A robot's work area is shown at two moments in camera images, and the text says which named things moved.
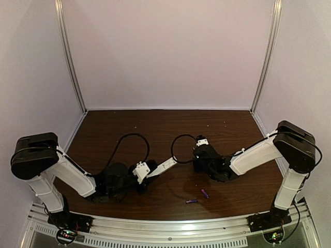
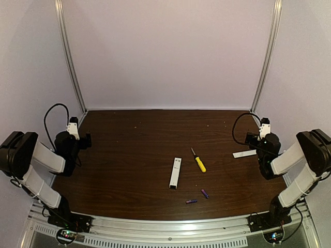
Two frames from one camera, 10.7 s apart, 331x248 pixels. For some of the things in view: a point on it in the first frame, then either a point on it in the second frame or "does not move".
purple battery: [205, 193] does not move
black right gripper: [199, 152] → [251, 138]
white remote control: [172, 161] → [175, 173]
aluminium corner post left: [61, 18] does not move
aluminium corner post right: [275, 21] does not move
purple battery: [192, 201] does not move
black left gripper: [151, 167] → [86, 140]
